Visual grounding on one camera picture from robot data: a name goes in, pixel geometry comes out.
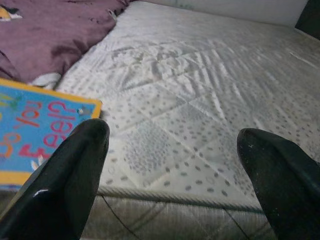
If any purple blanket with cartoon print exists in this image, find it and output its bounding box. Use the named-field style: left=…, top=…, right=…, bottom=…
left=0, top=0, right=133, bottom=85

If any white printed cloth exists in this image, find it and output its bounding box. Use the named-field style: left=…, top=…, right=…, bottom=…
left=31, top=72, right=62, bottom=90

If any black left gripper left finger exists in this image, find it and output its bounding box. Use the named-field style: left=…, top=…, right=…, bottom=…
left=0, top=118, right=111, bottom=240

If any black tufted headboard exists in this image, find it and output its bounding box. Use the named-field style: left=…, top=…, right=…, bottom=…
left=294, top=0, right=320, bottom=41

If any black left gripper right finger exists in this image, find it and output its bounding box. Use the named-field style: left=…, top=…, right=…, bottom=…
left=236, top=127, right=320, bottom=240

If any white quilted mattress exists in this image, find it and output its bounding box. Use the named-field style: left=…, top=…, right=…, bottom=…
left=0, top=1, right=320, bottom=240

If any blue yellow-bordered children's book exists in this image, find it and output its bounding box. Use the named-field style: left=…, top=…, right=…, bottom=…
left=0, top=77, right=103, bottom=192

